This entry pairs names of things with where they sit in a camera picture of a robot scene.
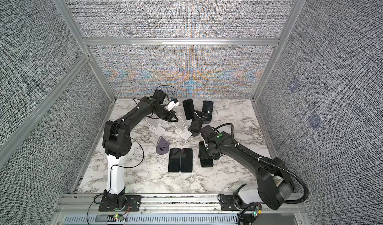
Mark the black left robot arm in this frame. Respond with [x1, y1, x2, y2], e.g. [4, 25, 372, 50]
[102, 89, 179, 210]

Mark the purple round phone stand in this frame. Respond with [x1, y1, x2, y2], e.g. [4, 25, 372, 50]
[156, 136, 170, 155]

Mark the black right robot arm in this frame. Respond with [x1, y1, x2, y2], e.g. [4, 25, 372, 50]
[200, 125, 298, 210]

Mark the white folding phone stand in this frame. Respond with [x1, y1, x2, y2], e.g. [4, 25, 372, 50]
[173, 116, 192, 140]

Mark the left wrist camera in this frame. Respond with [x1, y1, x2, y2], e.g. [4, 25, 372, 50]
[166, 97, 180, 111]

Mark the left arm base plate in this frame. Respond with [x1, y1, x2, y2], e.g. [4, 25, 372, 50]
[98, 195, 142, 212]

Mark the aluminium front rail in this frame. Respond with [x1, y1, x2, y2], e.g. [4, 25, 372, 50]
[50, 193, 310, 225]

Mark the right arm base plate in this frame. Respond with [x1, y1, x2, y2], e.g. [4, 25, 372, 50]
[217, 194, 242, 212]

